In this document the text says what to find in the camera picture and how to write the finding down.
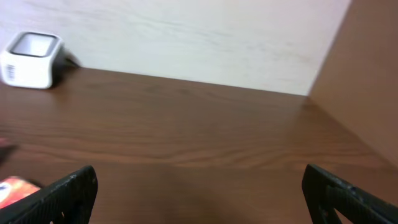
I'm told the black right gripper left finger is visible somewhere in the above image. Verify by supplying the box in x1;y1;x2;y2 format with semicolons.
1;166;98;224

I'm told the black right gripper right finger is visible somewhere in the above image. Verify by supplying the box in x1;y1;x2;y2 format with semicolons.
302;164;397;224

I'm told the orange small snack packet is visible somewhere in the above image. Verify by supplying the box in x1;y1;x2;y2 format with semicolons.
0;176;40;208

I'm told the white barcode scanner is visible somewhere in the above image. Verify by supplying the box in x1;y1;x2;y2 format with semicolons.
1;32;65;89

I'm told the brown cardboard panel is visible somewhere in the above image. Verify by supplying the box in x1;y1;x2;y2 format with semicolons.
309;0;397;166

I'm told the black scanner cable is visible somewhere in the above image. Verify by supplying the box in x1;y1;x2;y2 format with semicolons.
62;54;81;69

